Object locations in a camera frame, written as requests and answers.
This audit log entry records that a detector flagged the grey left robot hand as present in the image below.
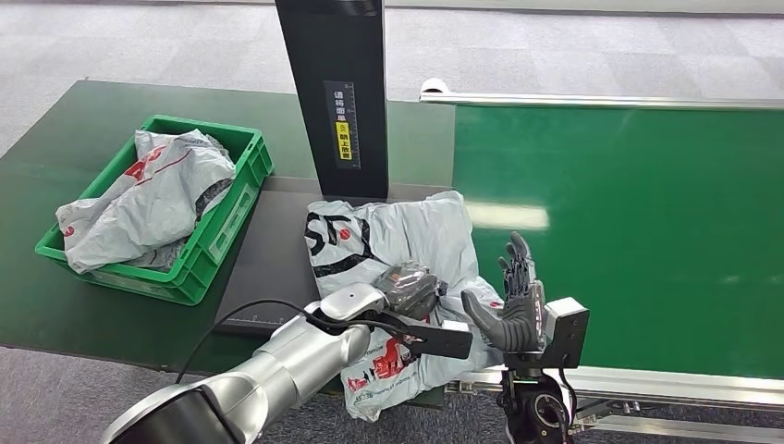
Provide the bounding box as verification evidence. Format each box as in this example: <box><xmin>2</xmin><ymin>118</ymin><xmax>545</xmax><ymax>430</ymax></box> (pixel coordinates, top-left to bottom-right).
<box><xmin>372</xmin><ymin>261</ymin><xmax>449</xmax><ymax>322</ymax></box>

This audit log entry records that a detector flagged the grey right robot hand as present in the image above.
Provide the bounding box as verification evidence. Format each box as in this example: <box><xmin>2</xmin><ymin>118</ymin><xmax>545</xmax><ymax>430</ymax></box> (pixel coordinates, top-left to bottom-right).
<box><xmin>460</xmin><ymin>231</ymin><xmax>548</xmax><ymax>354</ymax></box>

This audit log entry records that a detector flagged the grey plastic courier bag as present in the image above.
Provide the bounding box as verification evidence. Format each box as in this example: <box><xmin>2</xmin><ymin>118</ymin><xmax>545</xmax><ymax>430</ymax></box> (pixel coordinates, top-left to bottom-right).
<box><xmin>125</xmin><ymin>237</ymin><xmax>192</xmax><ymax>275</ymax></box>
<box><xmin>304</xmin><ymin>190</ymin><xmax>510</xmax><ymax>424</ymax></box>
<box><xmin>55</xmin><ymin>129</ymin><xmax>238</xmax><ymax>276</ymax></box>

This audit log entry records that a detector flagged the green conveyor belt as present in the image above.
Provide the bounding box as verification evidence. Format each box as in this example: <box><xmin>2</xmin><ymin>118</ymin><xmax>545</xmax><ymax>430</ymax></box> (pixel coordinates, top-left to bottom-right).
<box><xmin>453</xmin><ymin>105</ymin><xmax>784</xmax><ymax>381</ymax></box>

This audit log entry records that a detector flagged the black inbound machine column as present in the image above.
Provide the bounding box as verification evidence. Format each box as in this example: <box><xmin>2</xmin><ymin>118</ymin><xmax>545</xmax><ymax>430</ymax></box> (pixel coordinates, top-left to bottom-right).
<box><xmin>274</xmin><ymin>0</ymin><xmax>391</xmax><ymax>200</ymax></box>

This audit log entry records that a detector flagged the yellow and black column label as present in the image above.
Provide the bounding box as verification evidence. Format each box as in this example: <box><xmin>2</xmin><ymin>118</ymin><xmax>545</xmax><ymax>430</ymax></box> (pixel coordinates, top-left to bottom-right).
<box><xmin>323</xmin><ymin>80</ymin><xmax>362</xmax><ymax>171</ymax></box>

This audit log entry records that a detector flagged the green plastic crate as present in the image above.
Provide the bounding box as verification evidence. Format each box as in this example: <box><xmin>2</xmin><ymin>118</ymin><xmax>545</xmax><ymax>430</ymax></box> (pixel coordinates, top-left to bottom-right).
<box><xmin>34</xmin><ymin>114</ymin><xmax>275</xmax><ymax>307</ymax></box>

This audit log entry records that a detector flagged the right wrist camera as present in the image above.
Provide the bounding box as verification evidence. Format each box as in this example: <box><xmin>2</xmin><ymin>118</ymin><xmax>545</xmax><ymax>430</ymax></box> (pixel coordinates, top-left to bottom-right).
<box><xmin>542</xmin><ymin>297</ymin><xmax>592</xmax><ymax>369</ymax></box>

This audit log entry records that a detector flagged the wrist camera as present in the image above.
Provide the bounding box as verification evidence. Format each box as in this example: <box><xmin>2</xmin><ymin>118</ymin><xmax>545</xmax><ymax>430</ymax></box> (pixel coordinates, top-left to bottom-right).
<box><xmin>382</xmin><ymin>309</ymin><xmax>474</xmax><ymax>362</ymax></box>
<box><xmin>542</xmin><ymin>297</ymin><xmax>592</xmax><ymax>369</ymax></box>

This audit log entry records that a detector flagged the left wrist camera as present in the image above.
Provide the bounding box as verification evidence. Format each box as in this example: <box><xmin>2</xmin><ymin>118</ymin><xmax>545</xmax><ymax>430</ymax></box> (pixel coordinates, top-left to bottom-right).
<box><xmin>382</xmin><ymin>309</ymin><xmax>474</xmax><ymax>362</ymax></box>

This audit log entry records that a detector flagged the black inbound machine base plate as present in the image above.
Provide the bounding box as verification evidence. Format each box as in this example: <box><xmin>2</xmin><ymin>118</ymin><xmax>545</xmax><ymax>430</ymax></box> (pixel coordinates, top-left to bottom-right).
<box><xmin>214</xmin><ymin>176</ymin><xmax>456</xmax><ymax>337</ymax></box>

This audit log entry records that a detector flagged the aluminium conveyor side rail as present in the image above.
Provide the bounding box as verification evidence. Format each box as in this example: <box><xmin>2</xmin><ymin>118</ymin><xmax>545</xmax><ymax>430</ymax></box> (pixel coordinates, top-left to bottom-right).
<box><xmin>444</xmin><ymin>366</ymin><xmax>784</xmax><ymax>444</ymax></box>

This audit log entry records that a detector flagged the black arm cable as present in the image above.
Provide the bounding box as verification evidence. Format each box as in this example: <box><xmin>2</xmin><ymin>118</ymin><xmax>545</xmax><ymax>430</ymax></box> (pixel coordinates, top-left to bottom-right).
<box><xmin>176</xmin><ymin>298</ymin><xmax>407</xmax><ymax>385</ymax></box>

